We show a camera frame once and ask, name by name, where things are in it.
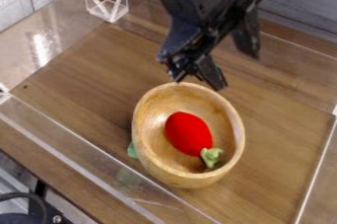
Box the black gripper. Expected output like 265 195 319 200
159 0 261 91

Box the red plush strawberry toy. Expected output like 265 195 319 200
166 112 224 169

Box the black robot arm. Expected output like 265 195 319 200
158 0 263 91

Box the wooden brown bowl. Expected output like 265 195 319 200
132 82 245 188

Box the green block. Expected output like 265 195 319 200
127 142 139 159

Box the black clamp base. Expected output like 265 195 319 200
28 191 74 224

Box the clear acrylic corner bracket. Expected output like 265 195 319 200
84 0 130 23

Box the clear acrylic tray wall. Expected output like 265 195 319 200
0 0 337 224

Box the black cable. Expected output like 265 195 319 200
0 191 48 224

